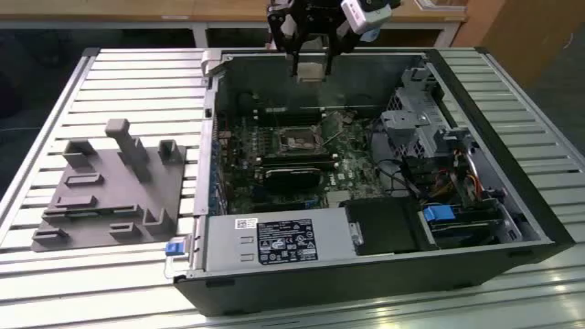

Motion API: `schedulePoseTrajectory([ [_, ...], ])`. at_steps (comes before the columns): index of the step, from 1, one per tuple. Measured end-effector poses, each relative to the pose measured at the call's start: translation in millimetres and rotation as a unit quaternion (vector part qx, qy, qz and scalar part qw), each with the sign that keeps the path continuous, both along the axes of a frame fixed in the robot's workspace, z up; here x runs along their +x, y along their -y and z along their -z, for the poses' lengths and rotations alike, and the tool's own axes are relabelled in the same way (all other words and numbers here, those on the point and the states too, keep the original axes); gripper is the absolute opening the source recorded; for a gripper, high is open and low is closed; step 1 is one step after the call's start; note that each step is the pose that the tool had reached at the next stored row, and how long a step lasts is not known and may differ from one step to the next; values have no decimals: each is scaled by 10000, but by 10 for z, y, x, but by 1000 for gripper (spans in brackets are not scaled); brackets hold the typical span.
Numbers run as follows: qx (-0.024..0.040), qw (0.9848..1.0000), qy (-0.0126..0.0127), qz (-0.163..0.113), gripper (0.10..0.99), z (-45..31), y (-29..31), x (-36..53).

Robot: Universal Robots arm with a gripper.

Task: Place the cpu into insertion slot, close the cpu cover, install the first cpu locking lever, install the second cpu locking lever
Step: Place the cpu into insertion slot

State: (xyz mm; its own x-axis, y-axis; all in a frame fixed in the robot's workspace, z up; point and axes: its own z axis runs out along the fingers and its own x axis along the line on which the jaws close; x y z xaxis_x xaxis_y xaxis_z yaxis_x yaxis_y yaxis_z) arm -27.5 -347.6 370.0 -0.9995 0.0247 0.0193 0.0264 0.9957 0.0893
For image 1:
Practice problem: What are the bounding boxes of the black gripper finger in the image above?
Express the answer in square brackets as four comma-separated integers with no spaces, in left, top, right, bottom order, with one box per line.
[267,6,308,77]
[324,16,359,75]

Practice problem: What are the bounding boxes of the silver square CPU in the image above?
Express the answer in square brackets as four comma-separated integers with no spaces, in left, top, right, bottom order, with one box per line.
[296,62,328,84]

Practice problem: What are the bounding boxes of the black CPU socket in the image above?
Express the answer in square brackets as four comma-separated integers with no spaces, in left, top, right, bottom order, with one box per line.
[277,126,325,155]

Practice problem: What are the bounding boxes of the black RAM slots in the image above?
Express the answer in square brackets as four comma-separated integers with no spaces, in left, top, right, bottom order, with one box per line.
[276,108,321,126]

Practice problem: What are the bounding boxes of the grey metal disk bay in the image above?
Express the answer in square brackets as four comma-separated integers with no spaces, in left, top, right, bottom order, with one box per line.
[380,67,464,159]

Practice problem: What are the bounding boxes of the black RAM stick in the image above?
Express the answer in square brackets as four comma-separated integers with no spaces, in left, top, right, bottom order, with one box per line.
[260,154,335,169]

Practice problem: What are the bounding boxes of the green motherboard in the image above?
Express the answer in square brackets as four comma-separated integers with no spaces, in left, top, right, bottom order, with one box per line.
[215,106,395,217]

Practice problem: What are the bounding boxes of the brown wooden cabinet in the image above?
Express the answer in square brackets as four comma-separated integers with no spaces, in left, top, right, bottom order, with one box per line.
[452,0,585,90]

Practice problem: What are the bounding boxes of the black graphics card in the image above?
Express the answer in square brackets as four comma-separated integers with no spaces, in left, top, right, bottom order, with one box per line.
[263,164,327,193]

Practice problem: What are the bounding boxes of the small silver heatsink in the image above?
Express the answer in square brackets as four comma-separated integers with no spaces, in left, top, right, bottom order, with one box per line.
[325,191,353,208]

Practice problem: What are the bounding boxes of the blue disk carrier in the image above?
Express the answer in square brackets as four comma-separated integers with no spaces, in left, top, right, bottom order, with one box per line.
[423,204,459,223]

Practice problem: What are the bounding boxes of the grey plastic parts rack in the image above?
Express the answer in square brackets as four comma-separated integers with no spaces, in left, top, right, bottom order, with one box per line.
[29,118,188,254]

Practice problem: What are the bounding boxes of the silver power supply unit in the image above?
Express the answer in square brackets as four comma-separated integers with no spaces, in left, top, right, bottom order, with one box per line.
[200,208,359,272]

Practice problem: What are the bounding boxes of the black open PC case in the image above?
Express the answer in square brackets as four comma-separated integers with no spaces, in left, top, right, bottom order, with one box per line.
[171,46,577,318]

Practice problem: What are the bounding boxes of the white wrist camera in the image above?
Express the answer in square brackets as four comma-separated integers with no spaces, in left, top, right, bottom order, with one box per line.
[340,0,395,36]

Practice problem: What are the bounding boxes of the grey case handle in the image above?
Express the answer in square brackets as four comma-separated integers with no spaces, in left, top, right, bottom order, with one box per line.
[200,49,231,77]

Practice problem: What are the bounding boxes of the wooden desk white frame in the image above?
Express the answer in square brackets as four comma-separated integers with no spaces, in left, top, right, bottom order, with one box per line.
[0,0,468,49]

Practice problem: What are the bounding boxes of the black internal cable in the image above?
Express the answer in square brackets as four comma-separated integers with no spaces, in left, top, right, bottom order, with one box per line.
[373,158,423,198]

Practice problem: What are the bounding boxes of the orange yellow wire bundle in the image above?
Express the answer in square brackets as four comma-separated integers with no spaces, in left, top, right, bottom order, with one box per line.
[433,167,487,204]

